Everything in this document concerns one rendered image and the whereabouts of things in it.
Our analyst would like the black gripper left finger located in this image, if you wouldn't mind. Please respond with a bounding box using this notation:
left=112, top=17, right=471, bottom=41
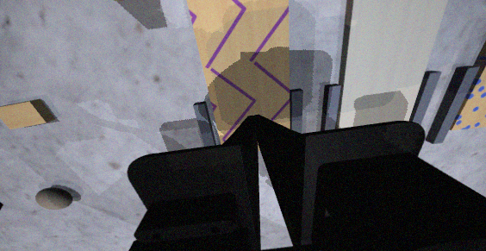
left=127, top=116, right=261, bottom=251

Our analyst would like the tan strip with blue speckles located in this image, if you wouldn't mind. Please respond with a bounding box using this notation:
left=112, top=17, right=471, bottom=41
left=449, top=41, right=486, bottom=130

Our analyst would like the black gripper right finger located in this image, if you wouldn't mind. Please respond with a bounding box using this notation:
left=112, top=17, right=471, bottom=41
left=254, top=115, right=426, bottom=246

